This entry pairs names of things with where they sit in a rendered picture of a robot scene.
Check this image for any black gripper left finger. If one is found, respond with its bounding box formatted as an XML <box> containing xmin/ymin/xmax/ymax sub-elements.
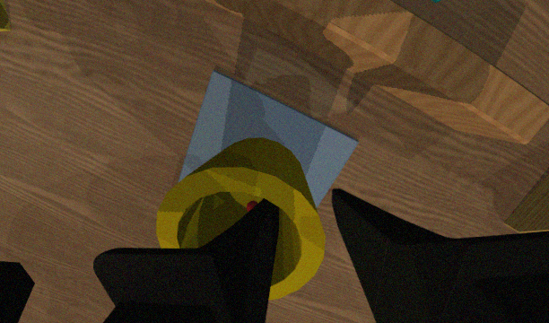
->
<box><xmin>93</xmin><ymin>199</ymin><xmax>279</xmax><ymax>323</ymax></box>

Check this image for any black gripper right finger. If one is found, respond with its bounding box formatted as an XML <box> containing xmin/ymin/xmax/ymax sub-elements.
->
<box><xmin>332</xmin><ymin>188</ymin><xmax>549</xmax><ymax>323</ymax></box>

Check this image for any dark red marble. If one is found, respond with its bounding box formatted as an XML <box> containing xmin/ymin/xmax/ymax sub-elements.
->
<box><xmin>247</xmin><ymin>201</ymin><xmax>258</xmax><ymax>212</ymax></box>

